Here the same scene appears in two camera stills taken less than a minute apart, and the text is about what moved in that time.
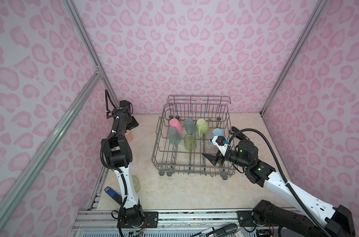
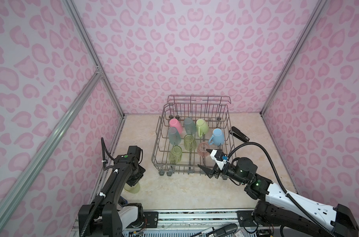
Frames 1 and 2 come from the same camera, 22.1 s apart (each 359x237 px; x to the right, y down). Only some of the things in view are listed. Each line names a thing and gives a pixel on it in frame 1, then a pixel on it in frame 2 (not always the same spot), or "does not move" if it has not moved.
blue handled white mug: (216, 132) does not move
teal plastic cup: (174, 136) does not move
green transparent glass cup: (190, 143) does not move
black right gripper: (214, 160) -> (210, 173)
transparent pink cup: (128, 135) -> (201, 149)
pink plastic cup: (174, 123) does not move
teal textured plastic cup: (190, 126) does not move
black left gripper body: (131, 123) -> (136, 176)
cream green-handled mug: (202, 126) does not move
